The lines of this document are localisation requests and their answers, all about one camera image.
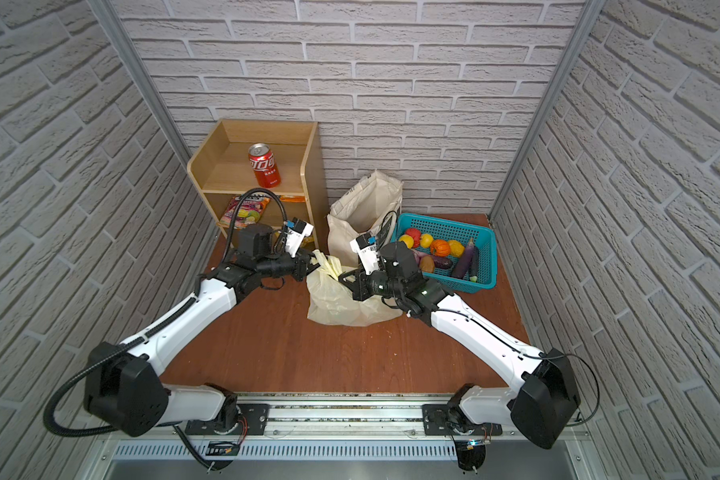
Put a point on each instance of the wooden shelf unit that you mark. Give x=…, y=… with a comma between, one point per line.
x=285, y=157

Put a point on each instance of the teal plastic basket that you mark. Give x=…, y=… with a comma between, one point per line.
x=484, y=240

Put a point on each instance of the red toy tomato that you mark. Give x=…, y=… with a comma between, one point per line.
x=415, y=235

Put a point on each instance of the aluminium rail frame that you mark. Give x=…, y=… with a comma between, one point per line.
x=344, y=436

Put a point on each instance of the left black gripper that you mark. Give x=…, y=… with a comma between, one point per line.
x=308, y=265

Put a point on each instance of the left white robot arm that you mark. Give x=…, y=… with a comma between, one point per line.
x=124, y=388

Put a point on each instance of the canvas tote bag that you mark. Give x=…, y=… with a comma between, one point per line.
x=359, y=210

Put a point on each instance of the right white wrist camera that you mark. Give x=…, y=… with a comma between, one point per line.
x=365, y=246

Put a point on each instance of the purple toy eggplant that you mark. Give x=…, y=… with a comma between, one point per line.
x=464, y=267

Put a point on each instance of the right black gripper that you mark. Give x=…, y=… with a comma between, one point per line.
x=362, y=288

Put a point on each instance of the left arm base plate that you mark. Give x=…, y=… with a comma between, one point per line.
x=246, y=419

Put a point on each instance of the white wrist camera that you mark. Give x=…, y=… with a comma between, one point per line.
x=296, y=231
x=365, y=246

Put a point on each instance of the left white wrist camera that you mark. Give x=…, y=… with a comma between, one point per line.
x=296, y=231

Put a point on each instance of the red cola can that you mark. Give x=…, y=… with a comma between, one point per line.
x=264, y=166

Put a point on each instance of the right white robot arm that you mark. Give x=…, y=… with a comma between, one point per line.
x=542, y=393

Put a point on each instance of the thin cream plastic bag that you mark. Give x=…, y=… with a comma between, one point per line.
x=332, y=304

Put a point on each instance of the orange toy pumpkin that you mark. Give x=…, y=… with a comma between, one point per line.
x=440, y=248

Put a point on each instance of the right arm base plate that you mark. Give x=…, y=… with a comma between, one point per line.
x=442, y=420

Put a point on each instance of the pink green candy bag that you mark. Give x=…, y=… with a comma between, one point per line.
x=250, y=212

